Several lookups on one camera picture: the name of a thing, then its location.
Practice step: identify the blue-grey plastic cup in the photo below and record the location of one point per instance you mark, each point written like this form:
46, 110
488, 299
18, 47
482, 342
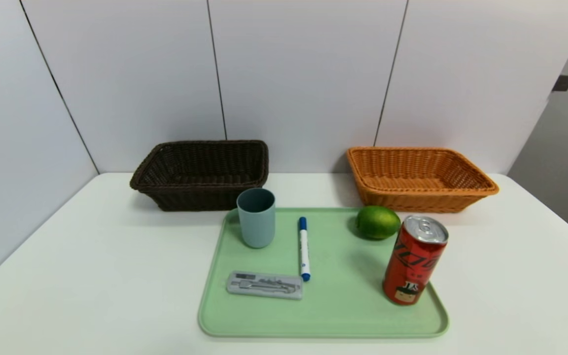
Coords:
257, 227

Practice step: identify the green lime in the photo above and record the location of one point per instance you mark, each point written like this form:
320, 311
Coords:
377, 223

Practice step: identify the red soda can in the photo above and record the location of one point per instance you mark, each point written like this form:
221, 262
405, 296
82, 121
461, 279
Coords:
412, 266

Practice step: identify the dark brown wicker basket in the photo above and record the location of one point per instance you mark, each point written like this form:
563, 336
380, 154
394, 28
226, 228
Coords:
200, 197

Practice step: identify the orange wicker basket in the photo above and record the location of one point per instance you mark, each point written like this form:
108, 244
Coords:
412, 199

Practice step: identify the white marker with blue cap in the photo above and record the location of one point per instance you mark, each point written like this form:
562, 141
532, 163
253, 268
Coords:
304, 251

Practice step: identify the silver drawing compass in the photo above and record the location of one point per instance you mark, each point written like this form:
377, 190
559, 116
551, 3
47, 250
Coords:
264, 285

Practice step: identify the clear plastic compass case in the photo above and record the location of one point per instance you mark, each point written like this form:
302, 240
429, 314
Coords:
284, 293

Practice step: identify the light green plastic tray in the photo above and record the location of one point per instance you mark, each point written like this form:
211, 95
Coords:
343, 296

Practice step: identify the dark wall fixture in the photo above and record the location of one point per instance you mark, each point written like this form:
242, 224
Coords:
562, 83

